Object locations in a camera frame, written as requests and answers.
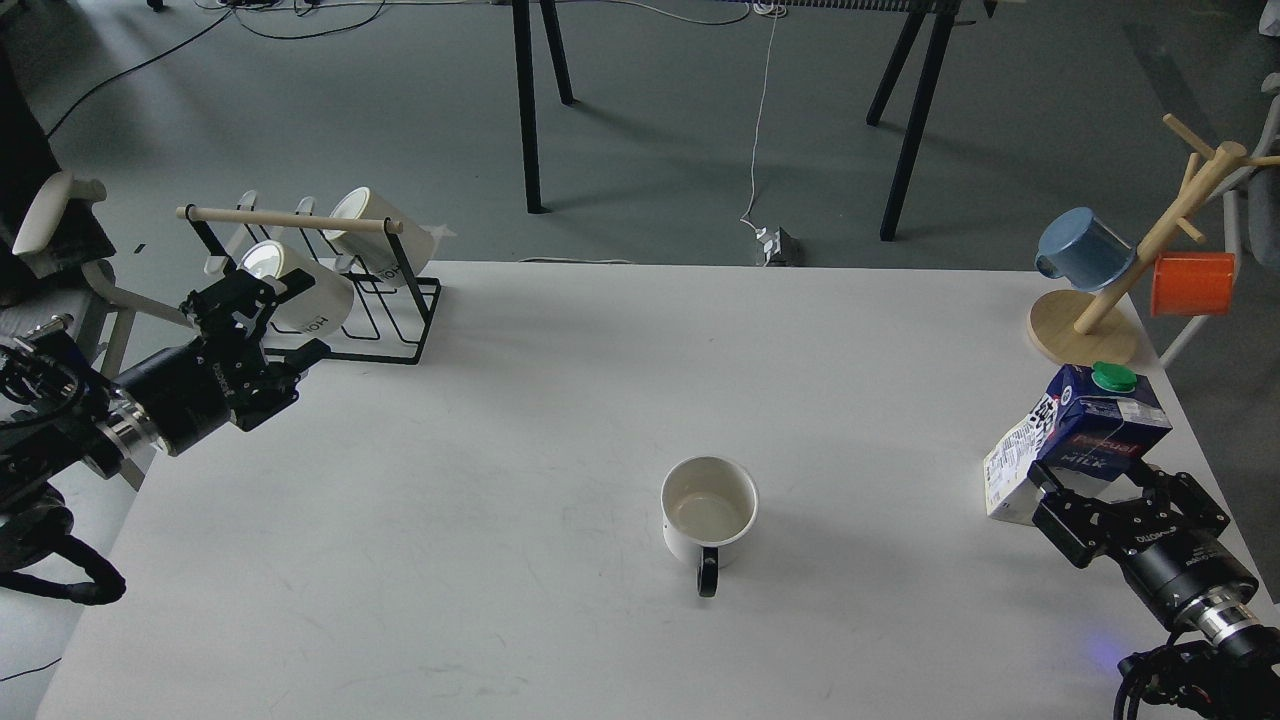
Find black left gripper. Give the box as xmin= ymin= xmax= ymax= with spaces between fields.
xmin=113 ymin=270 xmax=332 ymax=456

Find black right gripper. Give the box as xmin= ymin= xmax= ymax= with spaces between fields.
xmin=1028 ymin=461 xmax=1260 ymax=632

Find blue white milk carton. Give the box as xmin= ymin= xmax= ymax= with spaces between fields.
xmin=983 ymin=361 xmax=1172 ymax=525

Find white mug black handle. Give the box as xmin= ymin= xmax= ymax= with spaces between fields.
xmin=660 ymin=456 xmax=760 ymax=600

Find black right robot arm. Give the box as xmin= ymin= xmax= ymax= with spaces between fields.
xmin=1028 ymin=460 xmax=1279 ymax=719

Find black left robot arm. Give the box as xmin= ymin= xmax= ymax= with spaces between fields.
xmin=1 ymin=270 xmax=329 ymax=606

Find white mug front on rack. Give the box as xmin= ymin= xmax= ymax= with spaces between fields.
xmin=241 ymin=240 xmax=355 ymax=338

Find white mug on rack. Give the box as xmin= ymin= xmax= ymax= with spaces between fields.
xmin=323 ymin=186 xmax=436 ymax=288
xmin=241 ymin=240 xmax=355 ymax=338

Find white mug rear on rack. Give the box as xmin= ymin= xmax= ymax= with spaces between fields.
xmin=323 ymin=186 xmax=436 ymax=288

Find wooden mug tree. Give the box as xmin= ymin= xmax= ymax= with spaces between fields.
xmin=1027 ymin=104 xmax=1277 ymax=364

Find grey office chair left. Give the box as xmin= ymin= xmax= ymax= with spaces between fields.
xmin=0 ymin=170 xmax=219 ymax=492

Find orange mug on tree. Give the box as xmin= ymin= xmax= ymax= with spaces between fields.
xmin=1149 ymin=252 xmax=1236 ymax=316

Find blue mug on tree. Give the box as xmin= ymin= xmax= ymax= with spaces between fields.
xmin=1034 ymin=208 xmax=1137 ymax=292

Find black table legs left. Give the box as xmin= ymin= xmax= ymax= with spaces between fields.
xmin=511 ymin=0 xmax=577 ymax=215

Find black table legs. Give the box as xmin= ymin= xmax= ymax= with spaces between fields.
xmin=865 ymin=1 xmax=963 ymax=242
xmin=511 ymin=0 xmax=577 ymax=215

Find white power adapter on floor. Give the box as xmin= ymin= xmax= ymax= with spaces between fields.
xmin=756 ymin=227 xmax=804 ymax=266

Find black table legs right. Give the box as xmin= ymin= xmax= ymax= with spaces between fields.
xmin=865 ymin=1 xmax=963 ymax=242

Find black wire mug rack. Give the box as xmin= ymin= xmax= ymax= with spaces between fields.
xmin=175 ymin=196 xmax=442 ymax=366

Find black cable on floor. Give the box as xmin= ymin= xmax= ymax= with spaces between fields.
xmin=0 ymin=0 xmax=390 ymax=141

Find white cable on floor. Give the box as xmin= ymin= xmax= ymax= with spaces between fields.
xmin=500 ymin=0 xmax=791 ymax=233

